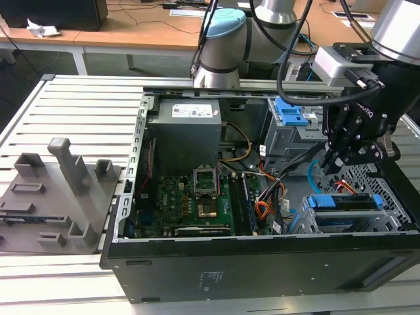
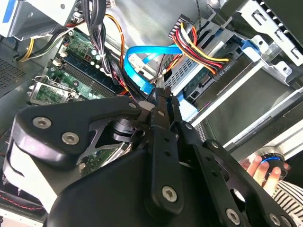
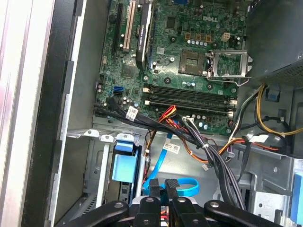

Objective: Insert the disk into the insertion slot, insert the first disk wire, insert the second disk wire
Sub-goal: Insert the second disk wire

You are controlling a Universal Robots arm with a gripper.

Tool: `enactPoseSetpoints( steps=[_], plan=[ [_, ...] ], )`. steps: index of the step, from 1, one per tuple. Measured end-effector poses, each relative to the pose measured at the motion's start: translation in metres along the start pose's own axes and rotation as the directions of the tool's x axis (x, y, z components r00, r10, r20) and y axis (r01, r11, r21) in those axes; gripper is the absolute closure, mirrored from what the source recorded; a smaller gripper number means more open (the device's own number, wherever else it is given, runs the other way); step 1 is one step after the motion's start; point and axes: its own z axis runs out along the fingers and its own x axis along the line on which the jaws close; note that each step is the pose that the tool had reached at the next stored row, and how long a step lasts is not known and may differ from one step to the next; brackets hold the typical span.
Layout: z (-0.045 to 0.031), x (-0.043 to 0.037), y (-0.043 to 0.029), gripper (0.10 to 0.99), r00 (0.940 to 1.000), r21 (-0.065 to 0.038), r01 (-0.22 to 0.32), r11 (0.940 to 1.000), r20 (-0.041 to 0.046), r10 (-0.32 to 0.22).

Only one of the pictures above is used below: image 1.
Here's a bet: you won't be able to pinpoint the white framed desk socket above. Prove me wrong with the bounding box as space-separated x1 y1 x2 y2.
331 10 370 19

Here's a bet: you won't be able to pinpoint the grey metal drive cage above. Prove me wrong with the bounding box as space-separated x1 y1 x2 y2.
264 96 329 159

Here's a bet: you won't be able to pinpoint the grey power supply unit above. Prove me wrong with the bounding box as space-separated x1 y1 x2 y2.
147 98 222 165

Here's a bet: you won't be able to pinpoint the black graphics card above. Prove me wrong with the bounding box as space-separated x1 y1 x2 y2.
173 224 232 238

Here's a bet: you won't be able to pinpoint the black open PC case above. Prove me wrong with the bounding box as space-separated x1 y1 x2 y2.
100 87 420 305

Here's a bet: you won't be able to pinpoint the thin red wire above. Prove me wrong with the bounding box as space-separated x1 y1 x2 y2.
146 137 156 180

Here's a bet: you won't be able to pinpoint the black cables beside arm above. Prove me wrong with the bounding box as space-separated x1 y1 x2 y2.
190 0 219 79

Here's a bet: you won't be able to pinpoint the orange wire bundle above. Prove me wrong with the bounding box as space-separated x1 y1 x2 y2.
255 200 276 221

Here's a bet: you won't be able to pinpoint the light wood desk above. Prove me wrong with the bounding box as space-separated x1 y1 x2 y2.
0 11 111 76
73 0 385 72

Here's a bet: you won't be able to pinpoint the hard disk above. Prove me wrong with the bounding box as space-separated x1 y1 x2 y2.
306 193 384 230

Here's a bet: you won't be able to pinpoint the black cable brass sleeve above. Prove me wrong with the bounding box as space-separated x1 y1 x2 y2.
339 0 371 45

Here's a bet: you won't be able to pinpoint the blue disk wire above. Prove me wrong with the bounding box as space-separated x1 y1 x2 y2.
308 159 324 195

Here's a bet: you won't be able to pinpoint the blue plastic drive latch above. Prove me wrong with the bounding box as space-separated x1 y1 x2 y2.
275 97 309 127

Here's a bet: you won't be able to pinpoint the green motherboard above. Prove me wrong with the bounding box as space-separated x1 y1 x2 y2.
136 162 286 237

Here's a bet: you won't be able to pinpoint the thick black camera cable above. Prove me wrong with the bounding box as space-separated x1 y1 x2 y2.
276 0 387 106

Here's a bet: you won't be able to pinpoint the black RAM slot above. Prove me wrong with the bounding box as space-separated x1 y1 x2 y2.
241 175 259 236
228 175 245 236

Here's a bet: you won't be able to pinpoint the black cable bundle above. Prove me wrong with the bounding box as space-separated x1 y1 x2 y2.
259 144 329 211

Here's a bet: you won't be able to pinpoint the CPU socket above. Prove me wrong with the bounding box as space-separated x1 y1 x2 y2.
196 199 219 220

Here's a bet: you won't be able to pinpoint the grey metal disk bay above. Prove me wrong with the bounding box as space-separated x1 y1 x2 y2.
290 193 411 234

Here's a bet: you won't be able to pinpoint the crumpled white paper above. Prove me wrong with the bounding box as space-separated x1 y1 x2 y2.
26 18 62 39

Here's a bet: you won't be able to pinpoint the yellow wire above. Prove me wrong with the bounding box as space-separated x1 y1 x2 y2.
218 121 253 163

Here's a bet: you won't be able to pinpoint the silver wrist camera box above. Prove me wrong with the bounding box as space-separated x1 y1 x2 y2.
310 45 375 88

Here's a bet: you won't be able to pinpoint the white paper sheet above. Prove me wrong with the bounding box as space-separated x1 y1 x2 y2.
169 9 203 17
340 18 378 30

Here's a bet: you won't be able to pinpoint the metal socket cover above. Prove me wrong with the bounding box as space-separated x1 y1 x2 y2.
193 166 219 198

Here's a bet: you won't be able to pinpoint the grey parts rack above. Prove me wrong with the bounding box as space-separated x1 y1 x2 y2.
0 137 127 255

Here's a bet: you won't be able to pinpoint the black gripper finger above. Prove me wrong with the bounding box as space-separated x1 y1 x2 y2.
320 102 364 175
343 134 401 167

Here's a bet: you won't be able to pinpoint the black box on desk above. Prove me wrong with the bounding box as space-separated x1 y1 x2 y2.
0 0 109 32

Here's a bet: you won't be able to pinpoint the blue cables behind arm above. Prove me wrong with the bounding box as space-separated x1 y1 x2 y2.
300 32 320 55

